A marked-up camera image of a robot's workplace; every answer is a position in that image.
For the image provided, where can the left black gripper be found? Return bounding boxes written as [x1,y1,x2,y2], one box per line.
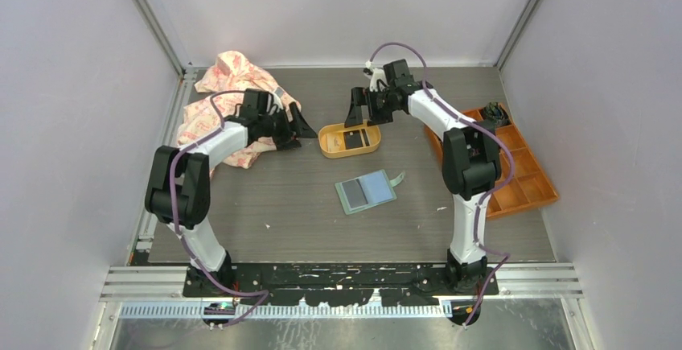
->
[260,102,318,151]

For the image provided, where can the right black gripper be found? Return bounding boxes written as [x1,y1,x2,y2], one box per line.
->
[344,88,395,129]

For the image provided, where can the black credit card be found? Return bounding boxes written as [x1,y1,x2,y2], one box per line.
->
[343,129,370,150]

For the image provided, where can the yellow oval tray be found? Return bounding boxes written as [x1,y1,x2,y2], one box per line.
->
[318,121,381,159]

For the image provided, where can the green card holder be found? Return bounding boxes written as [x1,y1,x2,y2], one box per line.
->
[335,170,405,215]

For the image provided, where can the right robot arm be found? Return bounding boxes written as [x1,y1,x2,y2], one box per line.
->
[344,60,502,294]

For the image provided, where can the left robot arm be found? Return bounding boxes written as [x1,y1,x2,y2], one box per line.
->
[145,89,317,296]

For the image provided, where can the pink patterned cloth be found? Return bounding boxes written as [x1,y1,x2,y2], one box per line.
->
[176,51,301,169]

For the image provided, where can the dark rolled item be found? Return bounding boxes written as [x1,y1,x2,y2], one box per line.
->
[481,102,511,128]

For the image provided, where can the orange compartment organizer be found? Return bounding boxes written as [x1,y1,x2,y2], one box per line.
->
[424,103,561,220]

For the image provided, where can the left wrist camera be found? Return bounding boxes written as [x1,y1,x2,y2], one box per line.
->
[271,86,285,109]

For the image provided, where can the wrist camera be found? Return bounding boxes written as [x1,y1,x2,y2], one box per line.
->
[363,60,386,92]
[271,86,285,109]

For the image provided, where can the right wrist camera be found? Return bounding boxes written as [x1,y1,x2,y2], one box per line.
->
[363,60,386,92]

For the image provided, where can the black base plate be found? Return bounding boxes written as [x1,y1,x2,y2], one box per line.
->
[183,261,499,309]

